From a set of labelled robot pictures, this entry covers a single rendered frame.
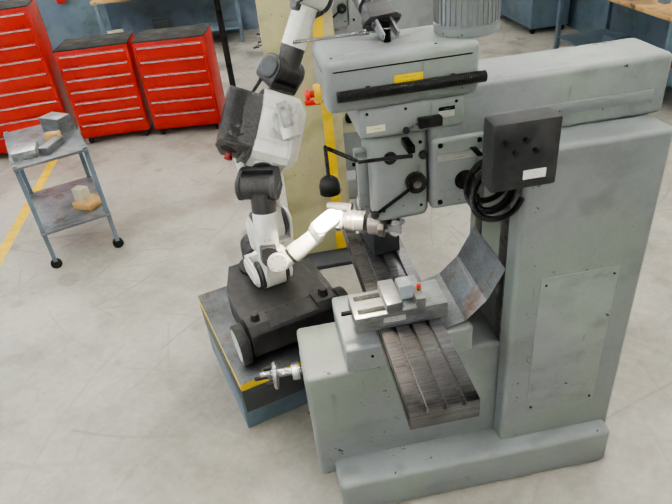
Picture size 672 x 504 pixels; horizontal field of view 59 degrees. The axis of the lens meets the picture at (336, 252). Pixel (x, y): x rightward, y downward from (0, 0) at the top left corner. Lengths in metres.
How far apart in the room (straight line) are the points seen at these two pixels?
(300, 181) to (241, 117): 1.83
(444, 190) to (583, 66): 0.57
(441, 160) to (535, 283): 0.59
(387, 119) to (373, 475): 1.51
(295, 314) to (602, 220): 1.41
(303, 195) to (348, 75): 2.29
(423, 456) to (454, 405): 0.78
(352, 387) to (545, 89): 1.30
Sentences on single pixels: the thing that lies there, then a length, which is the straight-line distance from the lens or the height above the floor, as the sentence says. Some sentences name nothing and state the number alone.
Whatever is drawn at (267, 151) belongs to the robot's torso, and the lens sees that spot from 2.16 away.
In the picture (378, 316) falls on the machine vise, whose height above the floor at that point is 0.97.
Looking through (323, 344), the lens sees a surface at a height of 0.71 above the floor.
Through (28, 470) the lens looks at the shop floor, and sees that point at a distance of 3.47.
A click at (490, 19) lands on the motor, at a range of 1.92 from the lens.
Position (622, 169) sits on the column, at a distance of 2.16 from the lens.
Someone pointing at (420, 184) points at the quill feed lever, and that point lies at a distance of 1.98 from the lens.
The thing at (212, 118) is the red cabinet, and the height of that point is 0.15.
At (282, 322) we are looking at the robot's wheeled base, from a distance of 2.81.
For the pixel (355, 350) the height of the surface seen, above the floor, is 0.82.
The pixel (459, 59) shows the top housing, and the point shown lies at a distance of 1.87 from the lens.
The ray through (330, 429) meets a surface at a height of 0.40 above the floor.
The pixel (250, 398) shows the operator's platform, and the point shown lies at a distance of 2.91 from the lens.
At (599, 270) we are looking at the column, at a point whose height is 1.04.
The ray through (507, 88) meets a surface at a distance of 1.98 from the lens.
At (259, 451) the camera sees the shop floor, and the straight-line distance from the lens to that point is 3.08.
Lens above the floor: 2.38
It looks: 34 degrees down
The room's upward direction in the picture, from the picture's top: 6 degrees counter-clockwise
